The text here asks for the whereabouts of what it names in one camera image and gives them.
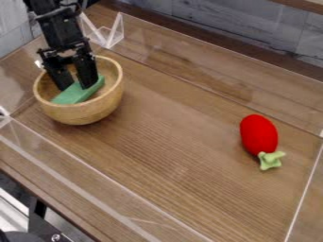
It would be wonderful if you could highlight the red plush strawberry toy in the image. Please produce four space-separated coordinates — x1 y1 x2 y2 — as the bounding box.
240 114 287 171

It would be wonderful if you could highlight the clear acrylic enclosure wall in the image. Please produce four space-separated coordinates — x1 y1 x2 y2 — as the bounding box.
0 17 323 242

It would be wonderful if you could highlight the light wooden bowl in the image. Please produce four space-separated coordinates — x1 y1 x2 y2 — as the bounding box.
34 56 124 126

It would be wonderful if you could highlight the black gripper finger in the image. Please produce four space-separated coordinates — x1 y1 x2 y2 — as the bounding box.
74 54 99 89
44 63 75 91

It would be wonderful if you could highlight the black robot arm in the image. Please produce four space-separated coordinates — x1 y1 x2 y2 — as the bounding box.
23 0 99 91

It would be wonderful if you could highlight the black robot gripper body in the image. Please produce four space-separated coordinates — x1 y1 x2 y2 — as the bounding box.
35 7 94 68

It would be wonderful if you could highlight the green rectangular block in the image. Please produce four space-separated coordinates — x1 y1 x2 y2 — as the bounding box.
51 76 104 105

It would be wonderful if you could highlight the black table leg bracket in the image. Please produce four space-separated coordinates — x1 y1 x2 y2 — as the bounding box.
28 197 87 242

